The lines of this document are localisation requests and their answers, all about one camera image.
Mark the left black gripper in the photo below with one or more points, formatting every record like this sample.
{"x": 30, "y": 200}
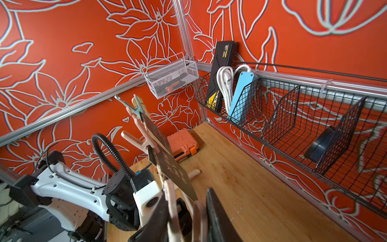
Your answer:
{"x": 185, "y": 220}

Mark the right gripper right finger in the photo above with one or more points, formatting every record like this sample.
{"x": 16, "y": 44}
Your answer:
{"x": 220, "y": 229}

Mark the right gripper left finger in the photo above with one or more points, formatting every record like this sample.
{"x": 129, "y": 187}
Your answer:
{"x": 156, "y": 228}

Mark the green clothespin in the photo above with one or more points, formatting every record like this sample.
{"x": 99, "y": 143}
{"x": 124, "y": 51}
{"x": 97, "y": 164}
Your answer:
{"x": 130, "y": 107}

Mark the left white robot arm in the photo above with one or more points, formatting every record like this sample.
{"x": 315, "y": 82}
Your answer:
{"x": 129, "y": 200}

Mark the orange tool case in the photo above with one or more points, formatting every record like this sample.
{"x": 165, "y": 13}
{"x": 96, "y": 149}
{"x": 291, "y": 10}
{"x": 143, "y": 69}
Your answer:
{"x": 182, "y": 144}

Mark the light blue power strip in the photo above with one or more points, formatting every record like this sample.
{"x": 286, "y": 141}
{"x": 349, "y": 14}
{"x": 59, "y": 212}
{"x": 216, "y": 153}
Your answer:
{"x": 243, "y": 96}

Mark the dark round object in basket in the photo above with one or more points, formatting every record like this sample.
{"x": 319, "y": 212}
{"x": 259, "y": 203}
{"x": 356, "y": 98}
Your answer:
{"x": 318, "y": 147}

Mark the black yellow box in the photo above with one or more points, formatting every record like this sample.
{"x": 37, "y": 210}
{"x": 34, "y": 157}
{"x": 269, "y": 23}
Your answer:
{"x": 221, "y": 74}

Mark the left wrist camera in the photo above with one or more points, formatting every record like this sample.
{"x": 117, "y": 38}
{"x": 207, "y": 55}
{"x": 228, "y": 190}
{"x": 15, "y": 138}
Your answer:
{"x": 146, "y": 193}

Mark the clear plastic wall bin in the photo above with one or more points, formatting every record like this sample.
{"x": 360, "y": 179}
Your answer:
{"x": 166, "y": 69}

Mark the black wire basket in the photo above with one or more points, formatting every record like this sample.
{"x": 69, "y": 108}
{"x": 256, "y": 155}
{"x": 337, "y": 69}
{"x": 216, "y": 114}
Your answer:
{"x": 289, "y": 112}

